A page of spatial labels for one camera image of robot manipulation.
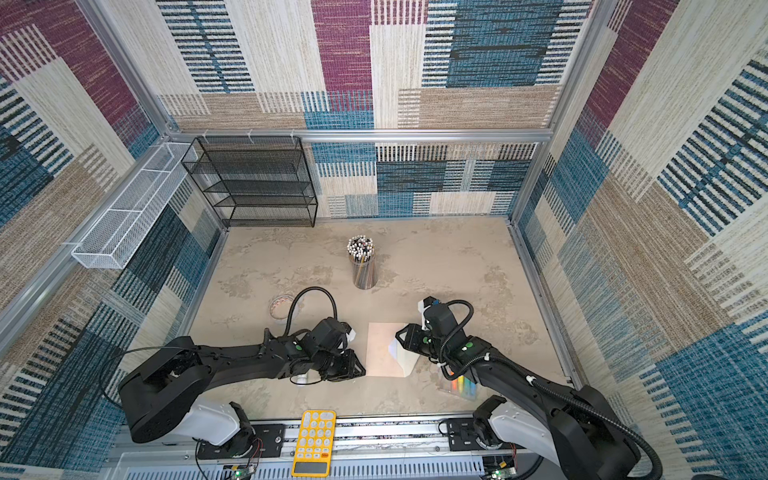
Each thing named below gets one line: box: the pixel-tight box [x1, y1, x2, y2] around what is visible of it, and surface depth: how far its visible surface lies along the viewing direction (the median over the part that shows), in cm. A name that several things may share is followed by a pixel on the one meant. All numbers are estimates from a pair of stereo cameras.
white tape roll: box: [269, 294, 294, 320], surface depth 99 cm
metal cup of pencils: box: [347, 235, 377, 290], surface depth 91 cm
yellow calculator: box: [292, 410, 337, 478], surface depth 74 cm
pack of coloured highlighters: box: [448, 375, 477, 400], surface depth 82 cm
